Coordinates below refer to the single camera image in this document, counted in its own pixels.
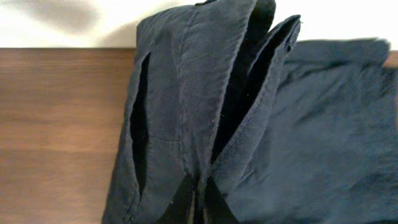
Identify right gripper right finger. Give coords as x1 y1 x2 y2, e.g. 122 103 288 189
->
203 177 239 224

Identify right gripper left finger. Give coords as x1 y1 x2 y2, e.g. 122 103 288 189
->
157 174 195 224

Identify dark blue shorts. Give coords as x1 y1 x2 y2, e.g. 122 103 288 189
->
102 0 397 223

